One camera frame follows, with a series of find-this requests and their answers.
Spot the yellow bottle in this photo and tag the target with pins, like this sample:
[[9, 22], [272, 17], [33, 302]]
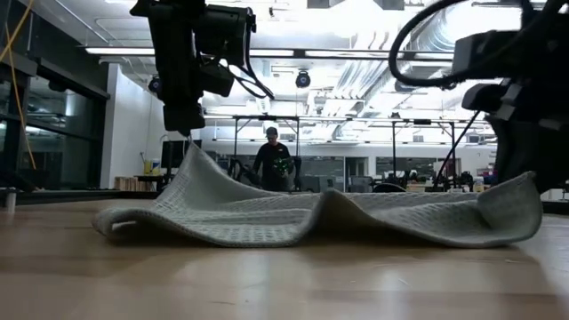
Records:
[[147, 166]]

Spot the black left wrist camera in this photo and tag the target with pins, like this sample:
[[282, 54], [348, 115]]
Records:
[[224, 29]]

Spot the long ceiling light strip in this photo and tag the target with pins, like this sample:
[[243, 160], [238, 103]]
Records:
[[333, 53]]

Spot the black computer monitor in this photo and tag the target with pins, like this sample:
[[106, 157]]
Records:
[[171, 153]]

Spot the white post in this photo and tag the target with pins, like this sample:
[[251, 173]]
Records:
[[11, 200]]

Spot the black metal station frame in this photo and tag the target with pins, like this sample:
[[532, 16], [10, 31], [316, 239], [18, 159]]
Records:
[[394, 146], [235, 142]]

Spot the black ceiling spot lamp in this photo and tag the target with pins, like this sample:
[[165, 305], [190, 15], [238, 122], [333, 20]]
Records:
[[154, 84], [303, 79]]

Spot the person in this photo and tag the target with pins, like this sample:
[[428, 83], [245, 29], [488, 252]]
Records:
[[272, 162]]

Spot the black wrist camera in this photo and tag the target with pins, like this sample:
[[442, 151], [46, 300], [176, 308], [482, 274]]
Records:
[[224, 29], [484, 53]]

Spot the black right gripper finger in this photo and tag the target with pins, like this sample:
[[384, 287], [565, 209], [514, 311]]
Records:
[[524, 151]]

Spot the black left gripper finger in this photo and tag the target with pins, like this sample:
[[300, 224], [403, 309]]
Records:
[[183, 119]]

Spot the wooden crates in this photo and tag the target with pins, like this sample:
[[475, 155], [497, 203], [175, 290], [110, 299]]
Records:
[[133, 183]]

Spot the grey waffle microfiber towel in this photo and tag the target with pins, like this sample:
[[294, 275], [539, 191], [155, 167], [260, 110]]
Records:
[[266, 213]]

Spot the black aluminium table frame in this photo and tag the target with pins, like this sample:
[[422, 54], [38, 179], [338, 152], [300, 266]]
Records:
[[66, 195]]

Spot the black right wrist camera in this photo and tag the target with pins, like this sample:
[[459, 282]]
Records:
[[484, 53]]

